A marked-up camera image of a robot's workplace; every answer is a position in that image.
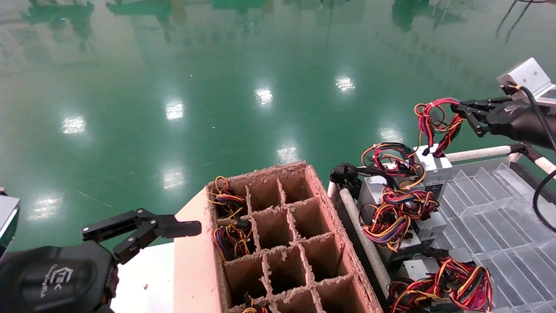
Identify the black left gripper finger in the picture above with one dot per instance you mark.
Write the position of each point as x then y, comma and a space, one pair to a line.
182, 228

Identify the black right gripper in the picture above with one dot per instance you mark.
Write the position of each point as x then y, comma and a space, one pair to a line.
517, 121

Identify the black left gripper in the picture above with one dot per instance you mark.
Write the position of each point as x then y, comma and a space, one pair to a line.
52, 278

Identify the clear plastic compartment tray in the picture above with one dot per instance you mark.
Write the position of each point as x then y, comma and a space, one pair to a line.
499, 226

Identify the brown cardboard divider box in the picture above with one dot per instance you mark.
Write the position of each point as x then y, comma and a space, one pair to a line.
319, 217

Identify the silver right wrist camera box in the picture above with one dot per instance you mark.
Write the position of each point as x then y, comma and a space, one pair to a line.
525, 74

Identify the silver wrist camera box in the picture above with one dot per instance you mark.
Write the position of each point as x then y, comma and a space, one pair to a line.
8, 221
525, 74

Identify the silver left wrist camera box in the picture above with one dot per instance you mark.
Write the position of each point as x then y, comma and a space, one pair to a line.
8, 221

